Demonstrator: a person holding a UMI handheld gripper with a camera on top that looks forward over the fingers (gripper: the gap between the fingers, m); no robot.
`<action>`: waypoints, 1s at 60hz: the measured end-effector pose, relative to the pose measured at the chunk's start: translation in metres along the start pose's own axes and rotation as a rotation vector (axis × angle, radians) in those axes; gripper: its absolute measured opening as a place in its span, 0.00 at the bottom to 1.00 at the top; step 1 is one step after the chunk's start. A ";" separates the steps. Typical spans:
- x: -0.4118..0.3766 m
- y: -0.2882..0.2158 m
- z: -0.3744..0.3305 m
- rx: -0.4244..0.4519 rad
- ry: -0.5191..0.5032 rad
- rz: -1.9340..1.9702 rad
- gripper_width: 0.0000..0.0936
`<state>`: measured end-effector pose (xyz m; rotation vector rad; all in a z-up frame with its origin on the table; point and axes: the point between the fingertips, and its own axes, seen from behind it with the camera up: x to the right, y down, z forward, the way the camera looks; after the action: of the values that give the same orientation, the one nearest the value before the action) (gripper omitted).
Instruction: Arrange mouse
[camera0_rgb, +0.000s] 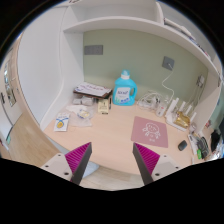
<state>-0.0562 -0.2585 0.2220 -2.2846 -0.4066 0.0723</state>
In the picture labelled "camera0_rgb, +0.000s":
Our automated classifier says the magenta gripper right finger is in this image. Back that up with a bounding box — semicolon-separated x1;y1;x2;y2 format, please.
132;142;184;187

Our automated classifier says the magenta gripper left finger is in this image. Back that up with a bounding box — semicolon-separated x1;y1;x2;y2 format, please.
41;141;93;186

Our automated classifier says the pink mouse pad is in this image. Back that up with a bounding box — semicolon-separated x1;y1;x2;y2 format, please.
131;116;168;148

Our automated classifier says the black computer mouse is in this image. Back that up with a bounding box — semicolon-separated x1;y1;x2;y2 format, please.
178;140;187;151

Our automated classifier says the blue yellow packet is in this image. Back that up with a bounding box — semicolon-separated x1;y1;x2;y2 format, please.
54;113;70;132

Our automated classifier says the clear plastic bag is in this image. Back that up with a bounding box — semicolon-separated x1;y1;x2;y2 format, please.
60;105;96;127

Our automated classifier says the small white bottle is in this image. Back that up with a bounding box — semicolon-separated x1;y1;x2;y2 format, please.
156;104;166;117

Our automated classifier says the small yellow card box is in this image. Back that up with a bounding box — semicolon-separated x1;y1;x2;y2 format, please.
98;99;110;114

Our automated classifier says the flat box with white lid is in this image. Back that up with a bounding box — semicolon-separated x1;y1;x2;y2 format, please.
74;82;112;98

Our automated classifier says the blue detergent bottle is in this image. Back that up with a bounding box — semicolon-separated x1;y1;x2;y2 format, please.
112;70;137;106

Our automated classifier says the black bag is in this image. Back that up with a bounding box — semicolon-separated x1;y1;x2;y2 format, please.
211;130;221;152

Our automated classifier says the white power cable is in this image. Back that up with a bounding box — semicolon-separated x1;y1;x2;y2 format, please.
161;63;176;104

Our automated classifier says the grey double wall socket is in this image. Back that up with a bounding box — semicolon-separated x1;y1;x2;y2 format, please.
84;45;103;55

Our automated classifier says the white wall shelf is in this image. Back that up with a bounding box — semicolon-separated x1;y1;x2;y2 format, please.
62;0;222;78

